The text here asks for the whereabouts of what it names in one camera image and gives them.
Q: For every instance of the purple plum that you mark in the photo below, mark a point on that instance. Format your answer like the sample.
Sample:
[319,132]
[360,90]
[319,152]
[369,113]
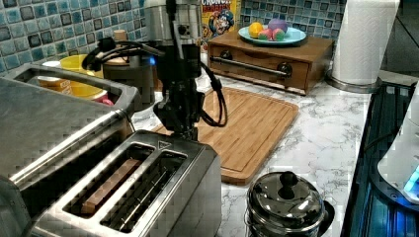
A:
[278,24]

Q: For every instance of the red strawberry upper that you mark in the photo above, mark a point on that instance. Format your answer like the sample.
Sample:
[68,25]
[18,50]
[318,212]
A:
[265,34]

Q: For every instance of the bamboo cutting board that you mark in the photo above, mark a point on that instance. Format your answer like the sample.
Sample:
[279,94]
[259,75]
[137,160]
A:
[256,124]

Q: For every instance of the stainless steel toaster oven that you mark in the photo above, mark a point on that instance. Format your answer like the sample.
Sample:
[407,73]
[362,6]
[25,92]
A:
[49,140]

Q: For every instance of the yellow lemon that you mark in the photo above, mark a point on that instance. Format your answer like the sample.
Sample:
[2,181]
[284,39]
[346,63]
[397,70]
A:
[254,29]

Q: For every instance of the stainless steel two-slot toaster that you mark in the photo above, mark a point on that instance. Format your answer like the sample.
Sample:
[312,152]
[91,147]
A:
[175,192]

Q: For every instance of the toast slice in toaster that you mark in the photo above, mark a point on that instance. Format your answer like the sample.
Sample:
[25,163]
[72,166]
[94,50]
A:
[98,197]

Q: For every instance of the cereal box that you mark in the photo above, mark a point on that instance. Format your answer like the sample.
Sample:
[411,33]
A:
[218,17]

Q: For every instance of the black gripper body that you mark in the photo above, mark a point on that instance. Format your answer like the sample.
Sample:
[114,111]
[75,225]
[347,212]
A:
[181,106]

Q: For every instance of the round wooden lid canister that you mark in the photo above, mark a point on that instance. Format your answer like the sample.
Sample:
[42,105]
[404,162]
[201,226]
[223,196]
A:
[134,70]

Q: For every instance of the red strawberry lower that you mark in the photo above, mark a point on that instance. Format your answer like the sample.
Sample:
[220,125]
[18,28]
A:
[278,34]

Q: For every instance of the light blue plate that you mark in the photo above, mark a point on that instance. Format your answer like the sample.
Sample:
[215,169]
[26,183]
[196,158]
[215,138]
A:
[292,36]

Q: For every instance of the steel pot with lid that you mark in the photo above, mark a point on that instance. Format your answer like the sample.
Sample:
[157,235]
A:
[283,204]

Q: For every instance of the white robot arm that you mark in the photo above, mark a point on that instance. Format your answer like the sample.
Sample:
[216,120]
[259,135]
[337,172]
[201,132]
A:
[174,28]

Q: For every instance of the wooden drawer box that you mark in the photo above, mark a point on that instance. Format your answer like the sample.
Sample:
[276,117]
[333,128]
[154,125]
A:
[295,68]

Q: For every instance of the white-capped spice bottle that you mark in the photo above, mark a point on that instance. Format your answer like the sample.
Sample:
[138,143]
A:
[53,83]

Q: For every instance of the red strawberry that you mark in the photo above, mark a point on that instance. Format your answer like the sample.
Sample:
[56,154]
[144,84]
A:
[265,34]
[278,34]

